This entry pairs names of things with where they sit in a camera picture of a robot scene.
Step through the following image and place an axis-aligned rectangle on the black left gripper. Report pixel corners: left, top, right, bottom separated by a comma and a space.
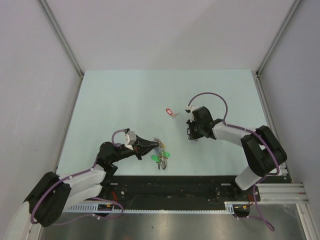
110, 134, 158, 163

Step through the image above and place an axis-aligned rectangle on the large keyring with many rings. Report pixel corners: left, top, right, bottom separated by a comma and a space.
151, 137, 171, 170

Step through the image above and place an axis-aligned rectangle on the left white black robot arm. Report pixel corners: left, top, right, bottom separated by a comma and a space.
25, 131, 160, 227

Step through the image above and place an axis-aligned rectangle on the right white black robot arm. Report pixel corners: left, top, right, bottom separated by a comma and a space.
185, 106, 288, 201

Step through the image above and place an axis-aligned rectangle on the key with red tag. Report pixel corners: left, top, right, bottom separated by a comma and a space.
165, 108, 180, 119

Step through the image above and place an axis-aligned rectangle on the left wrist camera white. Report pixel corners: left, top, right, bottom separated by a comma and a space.
124, 129, 137, 151

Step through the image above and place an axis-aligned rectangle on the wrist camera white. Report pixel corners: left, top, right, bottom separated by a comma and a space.
124, 129, 137, 151
185, 105, 199, 114

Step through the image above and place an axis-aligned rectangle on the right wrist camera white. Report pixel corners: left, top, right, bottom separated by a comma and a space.
185, 105, 199, 114

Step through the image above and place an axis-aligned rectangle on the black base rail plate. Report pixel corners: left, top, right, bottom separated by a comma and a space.
98, 175, 260, 202

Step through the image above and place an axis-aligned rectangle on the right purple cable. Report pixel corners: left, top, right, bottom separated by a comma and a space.
187, 92, 281, 232

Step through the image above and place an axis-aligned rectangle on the slotted cable duct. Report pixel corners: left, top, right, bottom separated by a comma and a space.
64, 198, 250, 214

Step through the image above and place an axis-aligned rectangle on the aluminium frame post right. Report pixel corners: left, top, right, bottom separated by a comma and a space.
254, 0, 305, 76

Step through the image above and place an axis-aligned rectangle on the aluminium frame post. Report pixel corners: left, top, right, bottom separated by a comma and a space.
254, 0, 305, 76
37, 0, 85, 77

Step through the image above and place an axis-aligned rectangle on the aluminium frame post left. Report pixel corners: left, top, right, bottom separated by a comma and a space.
37, 0, 85, 77

